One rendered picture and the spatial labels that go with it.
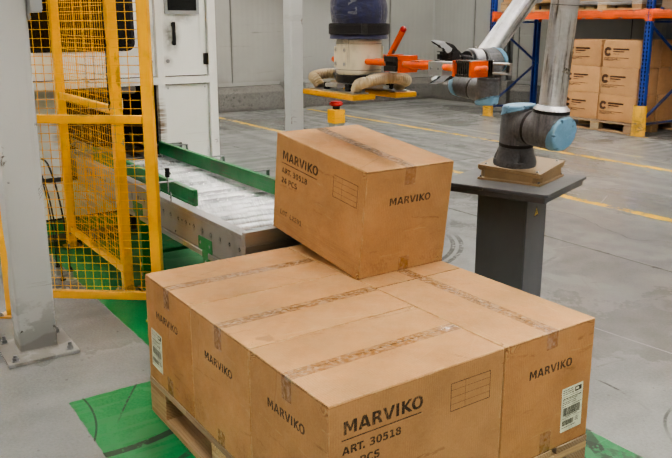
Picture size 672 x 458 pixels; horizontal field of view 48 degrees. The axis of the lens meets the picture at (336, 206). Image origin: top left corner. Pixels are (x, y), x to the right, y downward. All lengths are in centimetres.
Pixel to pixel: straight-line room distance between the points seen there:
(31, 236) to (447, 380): 206
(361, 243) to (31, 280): 157
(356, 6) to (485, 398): 142
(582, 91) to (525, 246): 792
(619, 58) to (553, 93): 765
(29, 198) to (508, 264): 210
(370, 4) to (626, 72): 822
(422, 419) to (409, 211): 92
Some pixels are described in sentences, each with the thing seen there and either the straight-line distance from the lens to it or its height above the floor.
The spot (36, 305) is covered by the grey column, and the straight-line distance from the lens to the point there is 361.
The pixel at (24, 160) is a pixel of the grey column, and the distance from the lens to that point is 345.
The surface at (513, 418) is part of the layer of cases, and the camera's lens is 235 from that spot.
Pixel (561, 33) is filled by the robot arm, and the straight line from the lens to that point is 323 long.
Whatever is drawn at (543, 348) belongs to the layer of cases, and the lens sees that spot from 234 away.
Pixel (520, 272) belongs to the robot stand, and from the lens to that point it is 346.
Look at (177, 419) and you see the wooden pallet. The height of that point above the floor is 2.
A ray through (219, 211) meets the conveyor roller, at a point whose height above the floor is 53.
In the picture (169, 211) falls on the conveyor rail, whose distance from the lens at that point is 379.
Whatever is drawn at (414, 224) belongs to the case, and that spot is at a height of 72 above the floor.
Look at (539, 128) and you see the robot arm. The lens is 327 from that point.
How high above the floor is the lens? 143
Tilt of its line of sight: 14 degrees down
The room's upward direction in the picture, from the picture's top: straight up
